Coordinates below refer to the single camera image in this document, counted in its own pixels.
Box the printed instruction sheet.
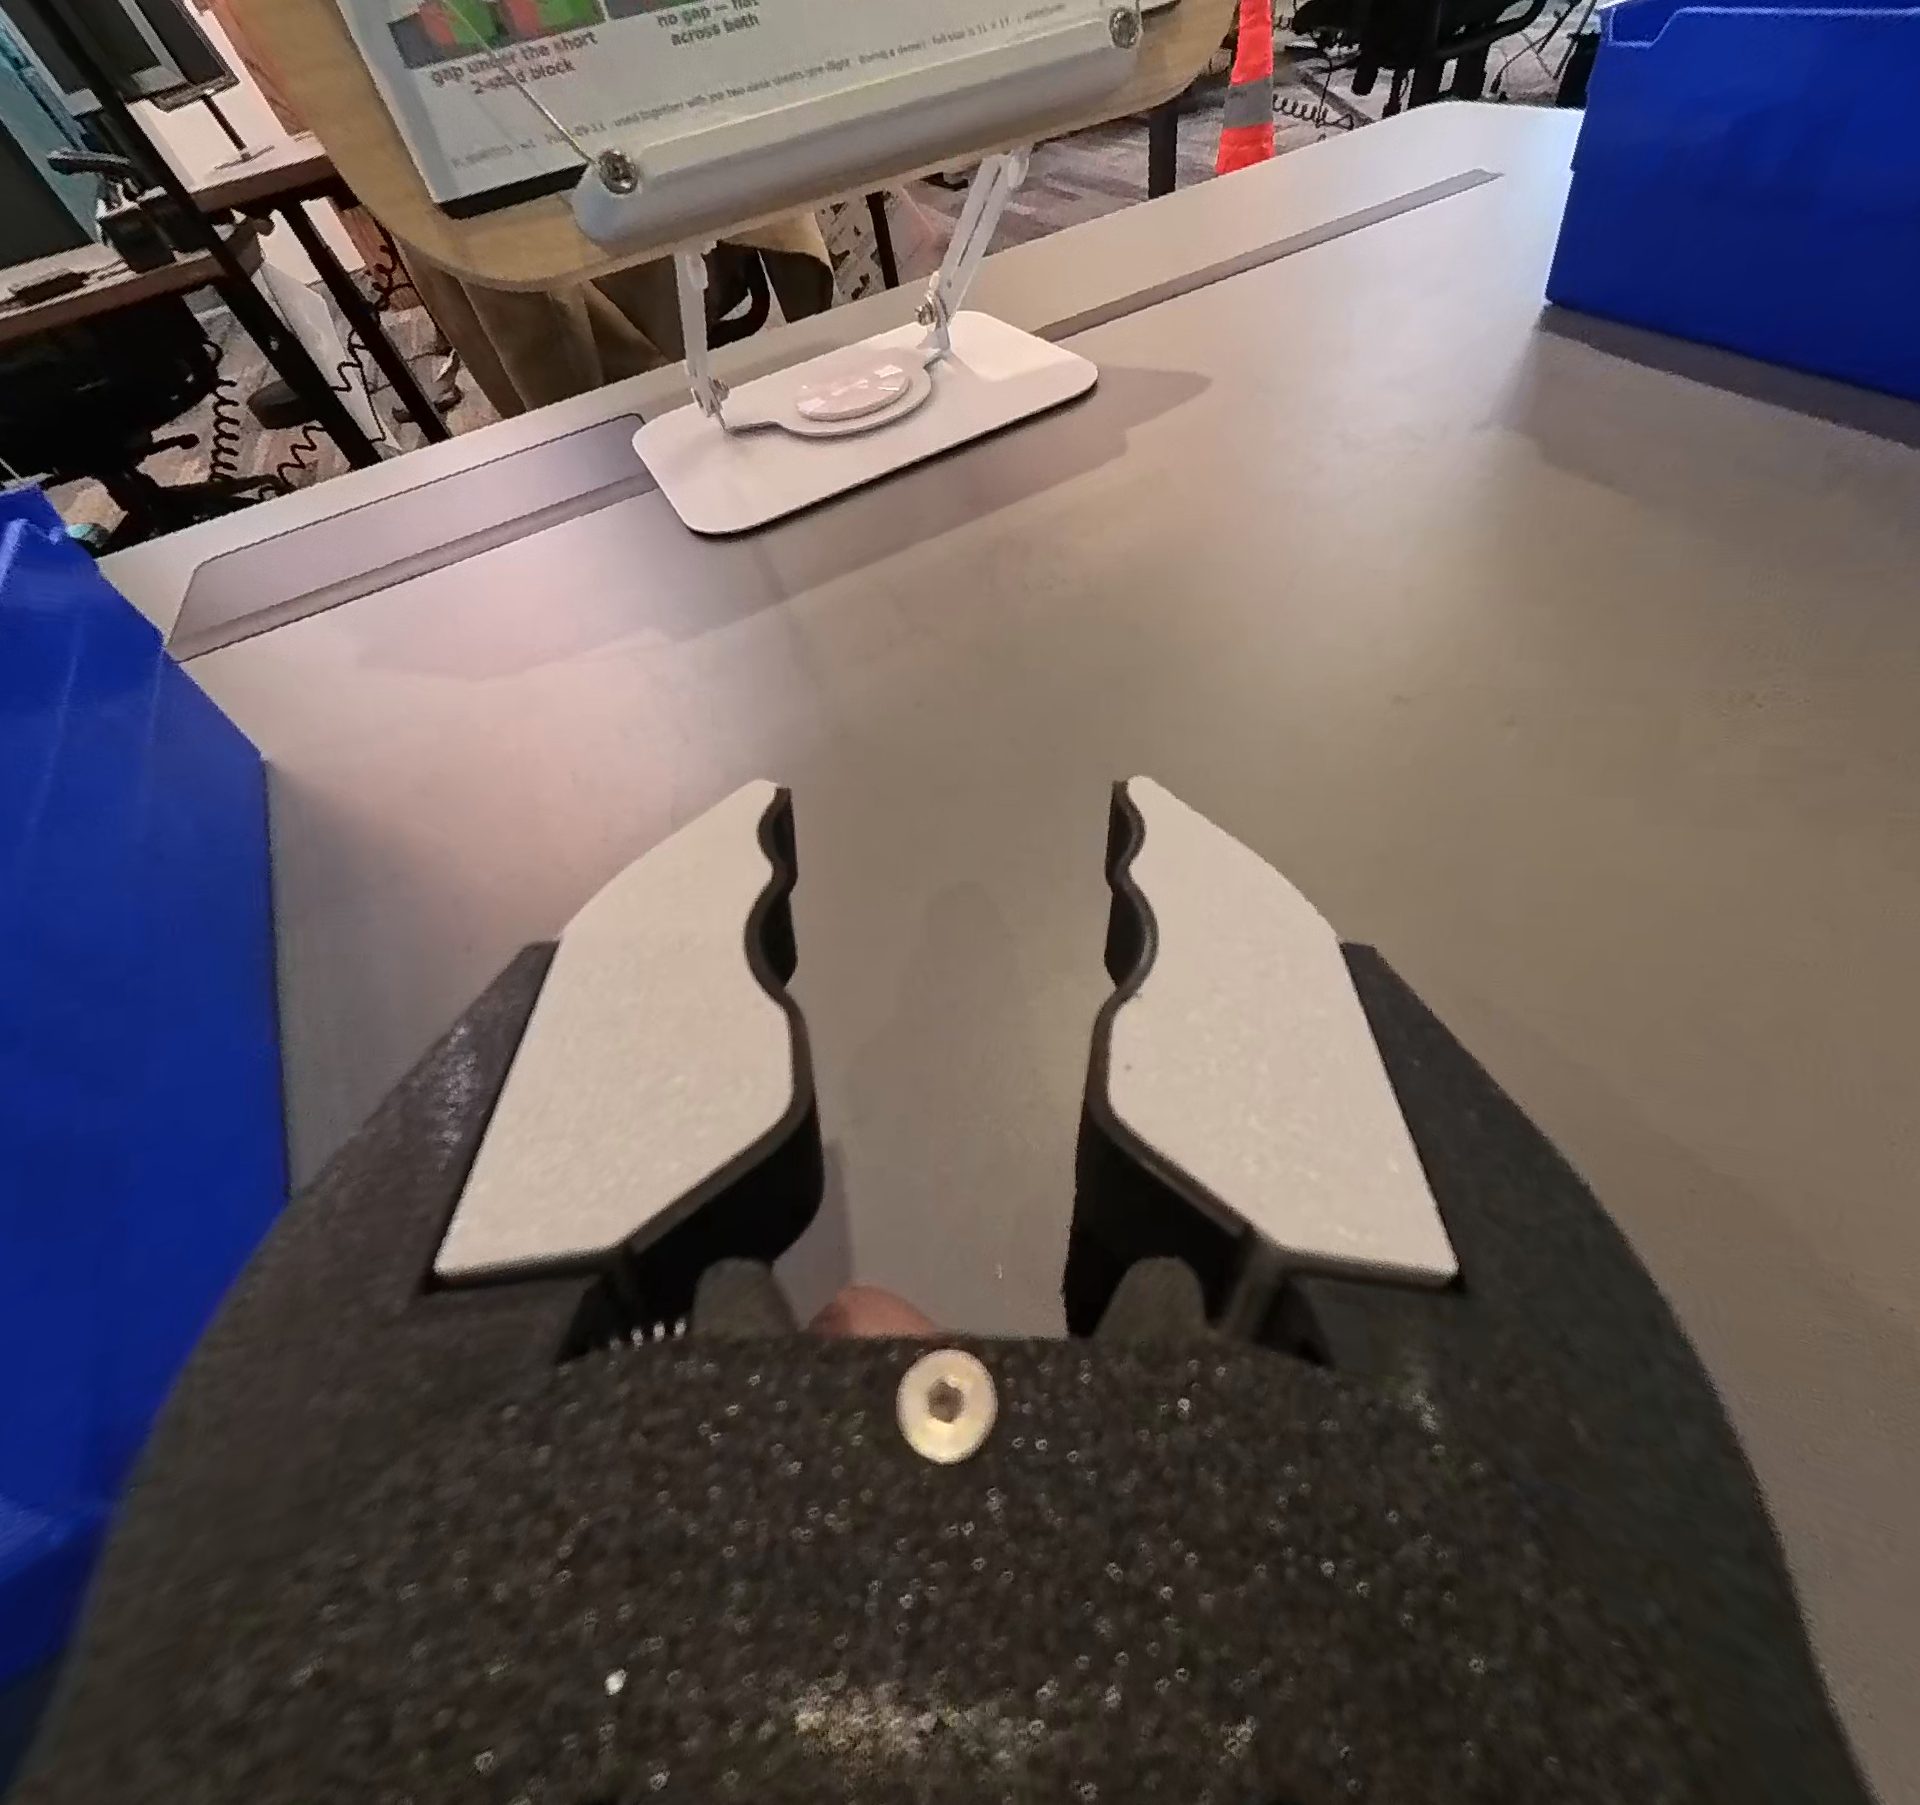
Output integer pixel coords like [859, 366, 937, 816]
[275, 0, 1187, 220]

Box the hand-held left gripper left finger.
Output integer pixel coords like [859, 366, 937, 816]
[432, 781, 827, 1336]

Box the blue plastic bin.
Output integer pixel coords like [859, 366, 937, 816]
[0, 485, 290, 1734]
[1543, 0, 1920, 405]

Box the wooden side table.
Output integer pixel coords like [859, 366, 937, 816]
[0, 141, 451, 473]

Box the black coiled cable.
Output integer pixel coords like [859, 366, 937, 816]
[201, 351, 347, 487]

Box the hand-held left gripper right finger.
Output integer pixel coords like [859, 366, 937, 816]
[1061, 777, 1463, 1343]

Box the orange traffic cone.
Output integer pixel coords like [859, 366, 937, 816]
[1213, 0, 1280, 179]

